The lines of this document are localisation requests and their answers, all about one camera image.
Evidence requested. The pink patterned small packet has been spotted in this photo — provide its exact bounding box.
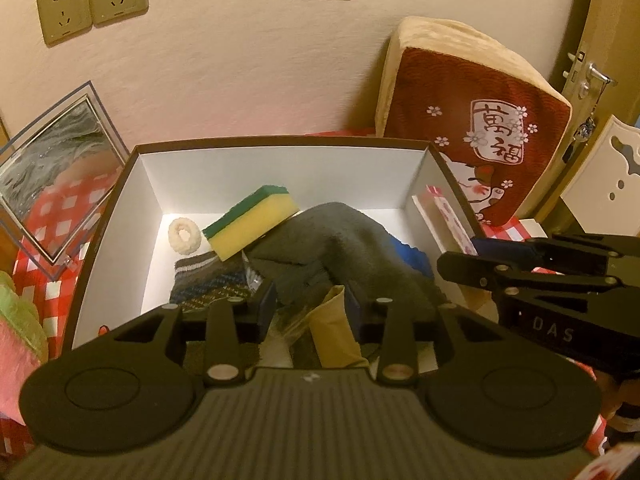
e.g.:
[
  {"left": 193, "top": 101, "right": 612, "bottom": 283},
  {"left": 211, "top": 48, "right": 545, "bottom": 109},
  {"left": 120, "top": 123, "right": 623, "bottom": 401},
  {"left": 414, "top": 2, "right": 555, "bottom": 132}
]
[{"left": 426, "top": 185, "right": 477, "bottom": 256}]

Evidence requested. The striped grey blue sock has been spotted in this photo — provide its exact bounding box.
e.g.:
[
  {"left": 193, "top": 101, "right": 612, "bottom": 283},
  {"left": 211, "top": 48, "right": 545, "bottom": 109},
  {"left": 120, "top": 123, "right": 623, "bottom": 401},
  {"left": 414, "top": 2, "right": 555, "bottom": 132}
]
[{"left": 169, "top": 252, "right": 262, "bottom": 311}]

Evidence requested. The grey towel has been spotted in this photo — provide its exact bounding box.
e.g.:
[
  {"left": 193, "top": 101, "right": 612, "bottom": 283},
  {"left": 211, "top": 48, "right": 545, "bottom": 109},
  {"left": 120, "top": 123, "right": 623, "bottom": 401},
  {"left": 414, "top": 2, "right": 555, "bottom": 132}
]
[{"left": 246, "top": 200, "right": 452, "bottom": 326}]

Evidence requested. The green yellow sponge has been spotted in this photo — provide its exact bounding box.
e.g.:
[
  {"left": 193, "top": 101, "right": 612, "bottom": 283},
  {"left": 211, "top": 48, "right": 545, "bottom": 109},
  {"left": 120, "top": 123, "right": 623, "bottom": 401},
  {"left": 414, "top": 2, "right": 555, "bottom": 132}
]
[{"left": 203, "top": 184, "right": 299, "bottom": 261}]

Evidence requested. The orange heat pack packet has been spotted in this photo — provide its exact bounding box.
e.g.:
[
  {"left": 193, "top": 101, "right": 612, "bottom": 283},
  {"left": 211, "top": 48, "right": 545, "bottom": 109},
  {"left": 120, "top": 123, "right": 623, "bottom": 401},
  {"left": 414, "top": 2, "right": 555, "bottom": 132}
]
[{"left": 392, "top": 237, "right": 434, "bottom": 278}]

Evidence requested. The person's right hand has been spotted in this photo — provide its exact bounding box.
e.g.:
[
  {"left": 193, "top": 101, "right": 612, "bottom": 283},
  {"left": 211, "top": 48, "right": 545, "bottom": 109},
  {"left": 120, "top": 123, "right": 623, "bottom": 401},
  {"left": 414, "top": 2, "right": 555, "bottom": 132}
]
[{"left": 594, "top": 370, "right": 640, "bottom": 434}]

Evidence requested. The white wooden chair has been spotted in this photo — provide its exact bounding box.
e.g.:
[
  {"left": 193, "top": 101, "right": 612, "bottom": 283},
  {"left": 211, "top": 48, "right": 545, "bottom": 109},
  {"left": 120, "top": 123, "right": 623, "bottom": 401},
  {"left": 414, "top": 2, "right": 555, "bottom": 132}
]
[{"left": 519, "top": 114, "right": 640, "bottom": 239}]

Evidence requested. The hanging key charm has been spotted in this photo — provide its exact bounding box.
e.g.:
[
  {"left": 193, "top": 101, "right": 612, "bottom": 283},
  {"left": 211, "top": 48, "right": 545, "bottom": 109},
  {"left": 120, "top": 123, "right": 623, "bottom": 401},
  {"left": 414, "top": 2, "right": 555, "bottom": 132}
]
[{"left": 562, "top": 112, "right": 597, "bottom": 164}]

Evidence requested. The brown cardboard box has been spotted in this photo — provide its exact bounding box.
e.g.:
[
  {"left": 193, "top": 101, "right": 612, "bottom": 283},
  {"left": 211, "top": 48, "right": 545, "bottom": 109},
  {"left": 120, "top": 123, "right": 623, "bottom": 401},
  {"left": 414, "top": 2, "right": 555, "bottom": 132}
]
[{"left": 62, "top": 136, "right": 484, "bottom": 351}]

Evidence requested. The red lucky cat cushion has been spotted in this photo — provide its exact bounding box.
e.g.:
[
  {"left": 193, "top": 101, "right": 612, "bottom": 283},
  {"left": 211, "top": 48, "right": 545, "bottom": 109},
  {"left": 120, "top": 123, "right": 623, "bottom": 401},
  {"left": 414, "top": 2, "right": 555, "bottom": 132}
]
[{"left": 375, "top": 16, "right": 572, "bottom": 226}]

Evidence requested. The wooden door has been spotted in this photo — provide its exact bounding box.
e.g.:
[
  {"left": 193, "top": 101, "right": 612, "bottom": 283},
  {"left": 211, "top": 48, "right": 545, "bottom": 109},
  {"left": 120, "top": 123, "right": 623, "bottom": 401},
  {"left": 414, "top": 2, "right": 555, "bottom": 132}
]
[{"left": 516, "top": 0, "right": 639, "bottom": 220}]

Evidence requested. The pink plush toy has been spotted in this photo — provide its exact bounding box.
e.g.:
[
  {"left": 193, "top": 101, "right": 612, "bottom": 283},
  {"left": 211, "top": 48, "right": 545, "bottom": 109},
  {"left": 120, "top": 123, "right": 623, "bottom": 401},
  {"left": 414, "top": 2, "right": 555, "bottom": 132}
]
[{"left": 0, "top": 271, "right": 49, "bottom": 425}]

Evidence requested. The red white checkered tablecloth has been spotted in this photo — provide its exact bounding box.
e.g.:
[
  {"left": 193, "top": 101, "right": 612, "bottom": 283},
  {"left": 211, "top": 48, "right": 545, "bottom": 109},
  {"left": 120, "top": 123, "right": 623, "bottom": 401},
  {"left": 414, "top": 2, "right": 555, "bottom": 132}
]
[{"left": 0, "top": 129, "right": 612, "bottom": 461}]

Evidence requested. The silver door handle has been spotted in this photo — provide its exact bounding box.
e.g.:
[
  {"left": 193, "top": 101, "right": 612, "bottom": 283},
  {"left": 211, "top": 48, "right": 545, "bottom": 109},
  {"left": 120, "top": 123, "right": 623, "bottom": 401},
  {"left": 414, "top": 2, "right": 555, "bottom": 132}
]
[{"left": 562, "top": 51, "right": 618, "bottom": 100}]

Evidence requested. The clear acrylic photo frame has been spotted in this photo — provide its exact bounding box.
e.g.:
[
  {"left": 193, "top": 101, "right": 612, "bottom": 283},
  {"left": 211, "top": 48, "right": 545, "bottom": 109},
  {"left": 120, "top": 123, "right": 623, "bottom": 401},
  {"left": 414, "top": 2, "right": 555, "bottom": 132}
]
[{"left": 1, "top": 81, "right": 129, "bottom": 278}]

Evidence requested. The double wall socket left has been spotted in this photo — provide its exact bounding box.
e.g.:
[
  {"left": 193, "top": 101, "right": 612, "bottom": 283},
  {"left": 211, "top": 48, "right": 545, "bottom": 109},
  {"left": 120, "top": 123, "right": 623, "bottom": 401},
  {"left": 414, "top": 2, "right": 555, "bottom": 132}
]
[{"left": 36, "top": 0, "right": 93, "bottom": 47}]

